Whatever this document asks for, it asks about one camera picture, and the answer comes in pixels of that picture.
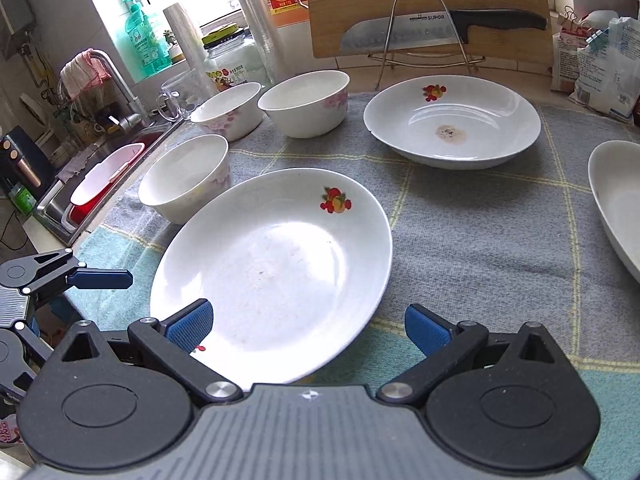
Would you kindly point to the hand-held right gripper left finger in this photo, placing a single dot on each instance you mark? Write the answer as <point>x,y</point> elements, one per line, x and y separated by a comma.
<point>192,322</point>

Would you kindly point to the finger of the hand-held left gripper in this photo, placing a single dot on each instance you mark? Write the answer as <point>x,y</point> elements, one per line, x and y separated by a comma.
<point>34,341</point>
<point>102,279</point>

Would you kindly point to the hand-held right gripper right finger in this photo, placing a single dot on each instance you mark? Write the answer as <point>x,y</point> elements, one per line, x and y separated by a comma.
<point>425,329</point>

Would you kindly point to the white plate with fruit print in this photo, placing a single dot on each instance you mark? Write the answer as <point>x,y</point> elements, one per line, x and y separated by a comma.
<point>620,200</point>
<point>280,270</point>

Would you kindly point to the plain white bowl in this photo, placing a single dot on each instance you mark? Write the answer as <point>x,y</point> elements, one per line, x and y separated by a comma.
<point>180,180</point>

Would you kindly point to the white bowl with pink flowers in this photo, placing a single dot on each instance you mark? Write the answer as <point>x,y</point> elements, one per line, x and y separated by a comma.
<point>305,105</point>
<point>225,110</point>

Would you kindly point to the stained white plate fruit print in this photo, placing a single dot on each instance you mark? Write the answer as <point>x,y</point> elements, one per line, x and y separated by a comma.
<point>450,110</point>

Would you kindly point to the steel sink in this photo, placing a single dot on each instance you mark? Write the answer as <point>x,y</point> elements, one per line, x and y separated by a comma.
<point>55,205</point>

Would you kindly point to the red and white basin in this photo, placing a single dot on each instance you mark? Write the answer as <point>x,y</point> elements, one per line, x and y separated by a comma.
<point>107,175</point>

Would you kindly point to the grey dishcloth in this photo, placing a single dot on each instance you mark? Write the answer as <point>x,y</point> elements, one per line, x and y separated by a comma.
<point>77,166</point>

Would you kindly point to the grey teal checked mat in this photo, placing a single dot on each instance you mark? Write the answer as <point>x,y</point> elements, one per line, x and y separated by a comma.
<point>475,220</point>

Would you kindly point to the black countertop appliance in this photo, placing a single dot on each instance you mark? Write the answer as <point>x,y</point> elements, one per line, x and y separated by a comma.
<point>20,155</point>

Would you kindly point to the metal faucet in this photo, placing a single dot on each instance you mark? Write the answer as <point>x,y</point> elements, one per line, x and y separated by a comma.
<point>122,90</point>

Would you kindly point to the clear glass mug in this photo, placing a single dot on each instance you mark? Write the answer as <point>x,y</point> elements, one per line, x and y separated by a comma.
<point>182,92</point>

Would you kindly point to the pink towel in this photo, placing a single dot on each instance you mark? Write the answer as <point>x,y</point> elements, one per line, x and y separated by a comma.
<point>85,72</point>

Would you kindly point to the small potted plant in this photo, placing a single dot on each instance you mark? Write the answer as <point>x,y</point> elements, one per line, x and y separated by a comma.
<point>174,47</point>

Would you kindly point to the green dish soap bottle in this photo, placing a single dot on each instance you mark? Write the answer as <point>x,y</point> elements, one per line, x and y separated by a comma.
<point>142,40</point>

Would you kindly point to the glass jar with green lid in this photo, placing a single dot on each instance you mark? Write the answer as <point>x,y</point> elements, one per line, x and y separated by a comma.
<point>230,65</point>

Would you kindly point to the stack of clear plastic cups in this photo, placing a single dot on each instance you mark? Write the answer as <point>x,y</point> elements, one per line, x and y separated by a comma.
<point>255,35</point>

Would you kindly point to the red and white paper bag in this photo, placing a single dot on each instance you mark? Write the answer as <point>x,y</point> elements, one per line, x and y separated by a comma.
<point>567,55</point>

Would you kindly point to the white printed plastic bag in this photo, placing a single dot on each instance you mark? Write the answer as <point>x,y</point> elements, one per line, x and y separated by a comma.
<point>610,70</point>

